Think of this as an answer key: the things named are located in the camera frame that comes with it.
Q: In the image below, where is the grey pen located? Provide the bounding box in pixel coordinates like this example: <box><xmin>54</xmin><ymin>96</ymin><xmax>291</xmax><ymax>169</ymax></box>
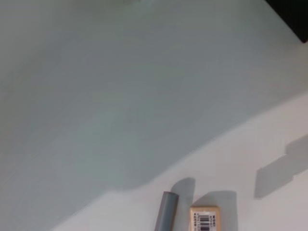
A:
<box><xmin>154</xmin><ymin>191</ymin><xmax>180</xmax><ymax>231</ymax></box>

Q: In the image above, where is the beige eraser with barcode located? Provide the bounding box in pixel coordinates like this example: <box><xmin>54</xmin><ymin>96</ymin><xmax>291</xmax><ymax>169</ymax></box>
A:
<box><xmin>189</xmin><ymin>205</ymin><xmax>221</xmax><ymax>231</ymax></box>

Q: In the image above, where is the black mesh pen holder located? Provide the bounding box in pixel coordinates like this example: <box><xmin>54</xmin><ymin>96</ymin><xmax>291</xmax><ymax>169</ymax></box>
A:
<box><xmin>264</xmin><ymin>0</ymin><xmax>308</xmax><ymax>44</ymax></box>

